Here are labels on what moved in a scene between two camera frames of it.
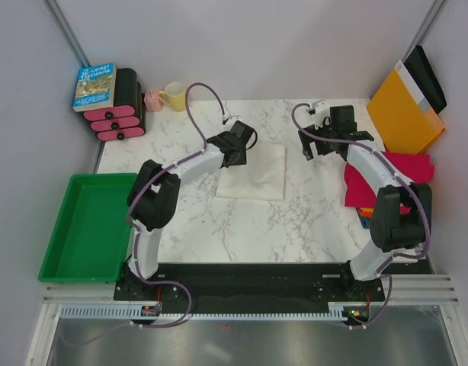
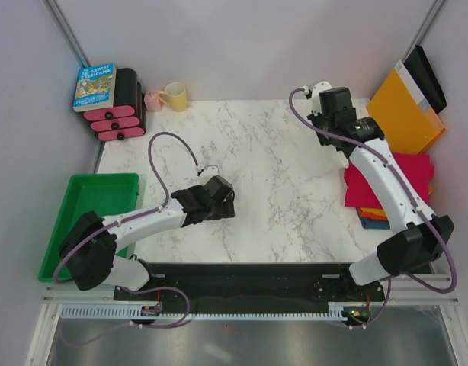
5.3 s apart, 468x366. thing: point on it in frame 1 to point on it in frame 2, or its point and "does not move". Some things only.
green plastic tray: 90,240 does not move
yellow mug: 174,95 does not move
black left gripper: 243,161 to 225,210
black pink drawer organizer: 128,119 does not move
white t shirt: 262,178 to 338,161
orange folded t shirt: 367,212 does not move
